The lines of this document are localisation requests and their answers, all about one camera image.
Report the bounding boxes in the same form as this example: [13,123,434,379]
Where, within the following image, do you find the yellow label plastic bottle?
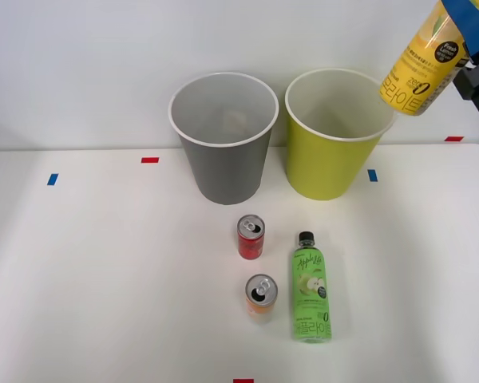
[378,0,479,117]

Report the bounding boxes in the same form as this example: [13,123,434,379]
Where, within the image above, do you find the yellow-green plastic waste bin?
[284,68,397,202]

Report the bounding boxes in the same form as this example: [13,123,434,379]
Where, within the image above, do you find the grey plastic waste bin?
[168,71,280,207]

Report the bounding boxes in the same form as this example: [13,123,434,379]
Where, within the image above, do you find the red drink can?
[237,215,266,261]

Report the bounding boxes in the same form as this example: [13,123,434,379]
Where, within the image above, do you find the green label plastic bottle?
[290,231,334,344]

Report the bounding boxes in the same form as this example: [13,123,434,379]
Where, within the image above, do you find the orange and white drink can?
[244,273,279,325]

